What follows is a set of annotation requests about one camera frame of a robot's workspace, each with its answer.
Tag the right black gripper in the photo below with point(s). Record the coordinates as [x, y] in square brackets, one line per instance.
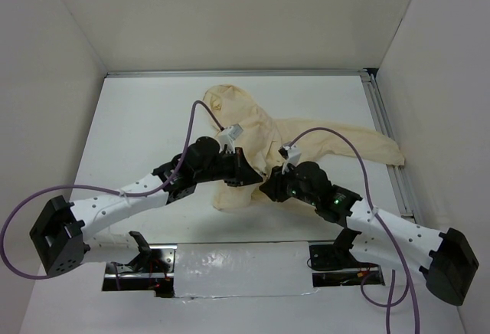
[273, 188]

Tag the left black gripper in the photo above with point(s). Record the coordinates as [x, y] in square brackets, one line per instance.
[243, 173]

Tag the cream yellow jacket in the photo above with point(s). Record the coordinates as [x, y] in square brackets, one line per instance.
[263, 136]

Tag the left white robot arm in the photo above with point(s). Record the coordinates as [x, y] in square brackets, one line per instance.
[63, 230]

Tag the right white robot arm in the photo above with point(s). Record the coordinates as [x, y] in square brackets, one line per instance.
[444, 259]

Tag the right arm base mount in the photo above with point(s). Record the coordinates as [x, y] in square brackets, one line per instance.
[333, 265]

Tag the aluminium frame rail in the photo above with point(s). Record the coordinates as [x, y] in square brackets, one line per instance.
[142, 122]

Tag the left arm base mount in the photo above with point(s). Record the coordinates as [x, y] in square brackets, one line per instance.
[152, 269]

